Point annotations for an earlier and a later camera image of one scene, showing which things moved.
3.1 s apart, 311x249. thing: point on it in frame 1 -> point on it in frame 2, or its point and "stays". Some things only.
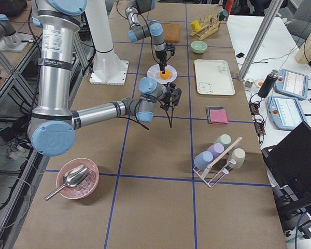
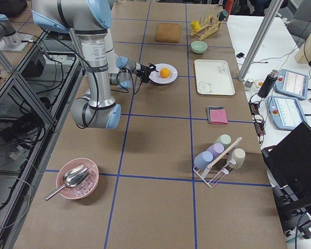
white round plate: [154, 71] stays
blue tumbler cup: [202, 160] stays
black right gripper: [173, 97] -> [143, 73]
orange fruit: [165, 76] stays
